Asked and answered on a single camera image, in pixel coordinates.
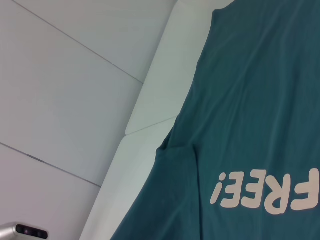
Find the blue t-shirt with pink print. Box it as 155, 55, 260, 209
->
109, 0, 320, 240

